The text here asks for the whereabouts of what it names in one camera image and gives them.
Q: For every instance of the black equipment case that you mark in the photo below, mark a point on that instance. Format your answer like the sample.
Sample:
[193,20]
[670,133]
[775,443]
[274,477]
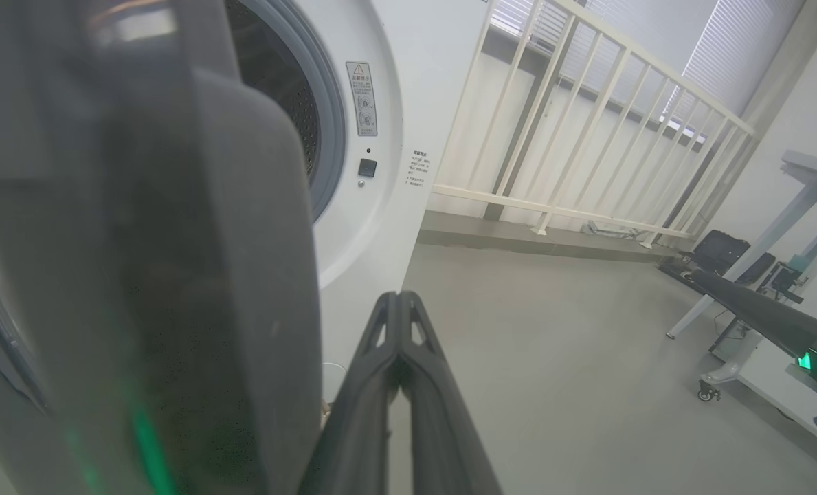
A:
[721,251]

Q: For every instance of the small printed text label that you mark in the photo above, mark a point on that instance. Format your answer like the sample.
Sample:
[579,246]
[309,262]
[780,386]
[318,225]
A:
[419,168]

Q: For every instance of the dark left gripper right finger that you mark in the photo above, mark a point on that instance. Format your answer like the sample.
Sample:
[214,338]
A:
[442,426]

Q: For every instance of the white front-load washing machine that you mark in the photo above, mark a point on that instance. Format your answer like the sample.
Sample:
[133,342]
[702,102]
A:
[422,82]

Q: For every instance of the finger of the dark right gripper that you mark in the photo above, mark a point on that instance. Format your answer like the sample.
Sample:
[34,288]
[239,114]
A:
[765,313]

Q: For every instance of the white metal railing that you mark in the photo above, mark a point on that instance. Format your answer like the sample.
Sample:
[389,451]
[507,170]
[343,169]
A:
[590,124]

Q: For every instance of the grey warning sticker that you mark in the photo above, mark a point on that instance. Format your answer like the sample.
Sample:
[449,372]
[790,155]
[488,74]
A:
[361,100]

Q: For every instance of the white wheeled table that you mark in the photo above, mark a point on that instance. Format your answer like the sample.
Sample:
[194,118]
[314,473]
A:
[810,172]

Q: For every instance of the black round washer door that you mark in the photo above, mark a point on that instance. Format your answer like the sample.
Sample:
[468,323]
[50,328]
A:
[140,275]

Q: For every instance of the stainless steel washer drum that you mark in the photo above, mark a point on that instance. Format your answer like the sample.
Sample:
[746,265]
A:
[291,96]

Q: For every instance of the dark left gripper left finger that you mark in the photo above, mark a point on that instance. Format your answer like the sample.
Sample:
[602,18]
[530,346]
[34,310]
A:
[356,426]

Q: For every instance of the grey rubber door gasket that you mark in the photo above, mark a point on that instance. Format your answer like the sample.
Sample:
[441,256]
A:
[332,137]

